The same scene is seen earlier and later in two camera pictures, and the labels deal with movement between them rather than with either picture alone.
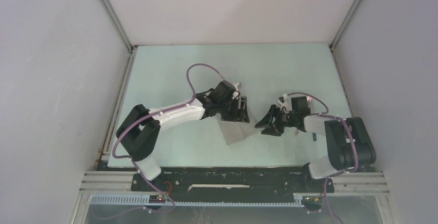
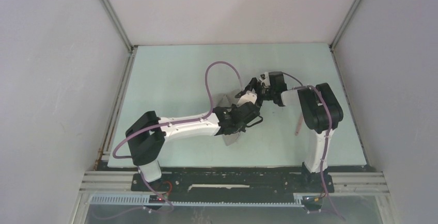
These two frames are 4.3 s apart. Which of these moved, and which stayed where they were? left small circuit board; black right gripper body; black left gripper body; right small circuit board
Moved: black left gripper body; black right gripper body
Stayed: right small circuit board; left small circuit board
